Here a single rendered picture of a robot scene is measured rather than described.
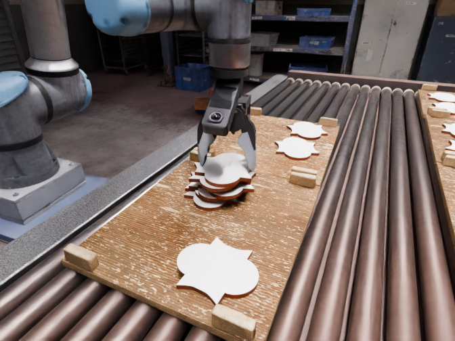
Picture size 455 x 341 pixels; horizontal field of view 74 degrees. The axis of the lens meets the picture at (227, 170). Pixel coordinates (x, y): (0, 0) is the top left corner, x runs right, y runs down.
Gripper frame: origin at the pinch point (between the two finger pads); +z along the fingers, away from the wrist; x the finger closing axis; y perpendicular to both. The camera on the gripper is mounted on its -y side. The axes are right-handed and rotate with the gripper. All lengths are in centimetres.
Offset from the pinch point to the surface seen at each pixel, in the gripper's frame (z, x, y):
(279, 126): 6.5, -7.8, 43.4
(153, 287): 6.5, 4.6, -26.9
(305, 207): 6.4, -17.0, -1.2
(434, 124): 6, -60, 58
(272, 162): 6.5, -8.3, 17.3
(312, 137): 5.5, -18.5, 34.7
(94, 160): 101, 166, 161
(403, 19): -8, -142, 462
